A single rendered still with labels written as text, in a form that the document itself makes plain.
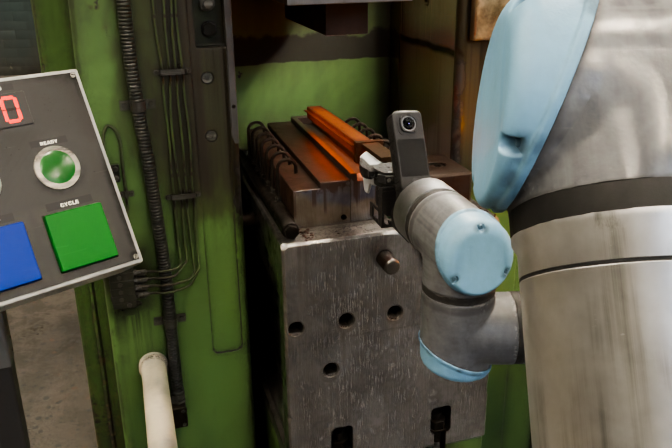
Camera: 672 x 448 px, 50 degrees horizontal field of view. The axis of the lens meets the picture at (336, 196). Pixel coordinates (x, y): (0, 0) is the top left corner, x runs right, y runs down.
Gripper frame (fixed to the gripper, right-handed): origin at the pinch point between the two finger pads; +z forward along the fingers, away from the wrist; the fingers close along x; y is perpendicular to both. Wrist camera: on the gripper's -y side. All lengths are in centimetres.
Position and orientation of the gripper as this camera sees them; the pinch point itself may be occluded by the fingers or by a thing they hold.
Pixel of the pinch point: (373, 151)
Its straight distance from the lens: 114.4
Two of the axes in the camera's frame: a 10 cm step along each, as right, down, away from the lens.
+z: -2.9, -3.3, 9.0
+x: 9.6, -1.0, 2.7
